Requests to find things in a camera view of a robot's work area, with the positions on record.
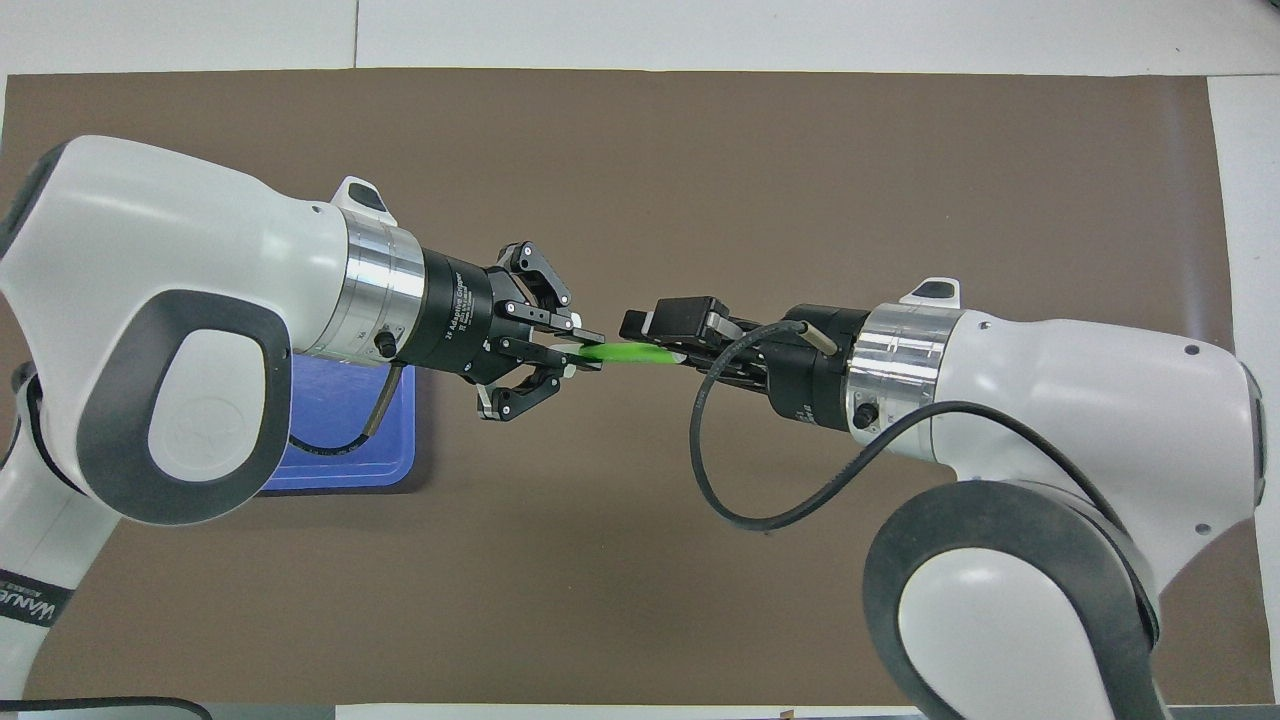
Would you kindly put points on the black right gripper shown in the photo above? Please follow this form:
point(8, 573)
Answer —
point(815, 365)

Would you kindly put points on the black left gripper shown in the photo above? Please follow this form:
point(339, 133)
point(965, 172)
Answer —
point(455, 315)

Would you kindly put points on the green marker pen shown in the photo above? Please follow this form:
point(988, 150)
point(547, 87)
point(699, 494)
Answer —
point(630, 353)

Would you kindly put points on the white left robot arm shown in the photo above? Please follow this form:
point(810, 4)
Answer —
point(180, 270)

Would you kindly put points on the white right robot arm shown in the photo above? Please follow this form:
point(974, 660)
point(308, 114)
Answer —
point(1080, 400)

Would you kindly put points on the blue plastic tray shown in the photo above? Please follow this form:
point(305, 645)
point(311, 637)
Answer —
point(380, 450)

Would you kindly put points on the brown table mat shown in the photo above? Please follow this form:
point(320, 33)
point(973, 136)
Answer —
point(640, 150)

